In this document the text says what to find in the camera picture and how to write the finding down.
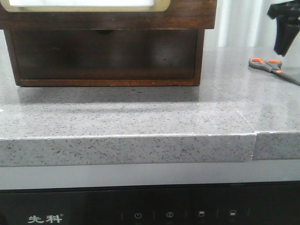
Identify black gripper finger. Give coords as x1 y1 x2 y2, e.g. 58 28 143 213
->
274 20 299 56

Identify grey orange scissors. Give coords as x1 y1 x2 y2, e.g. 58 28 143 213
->
248 57 300 86

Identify dark wooden drawer cabinet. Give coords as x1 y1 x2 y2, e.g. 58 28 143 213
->
3 28 205 87

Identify white pleated curtain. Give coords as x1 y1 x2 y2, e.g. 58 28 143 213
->
202 0 300 49

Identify black appliance control panel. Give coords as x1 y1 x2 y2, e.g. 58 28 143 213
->
0 181 300 225

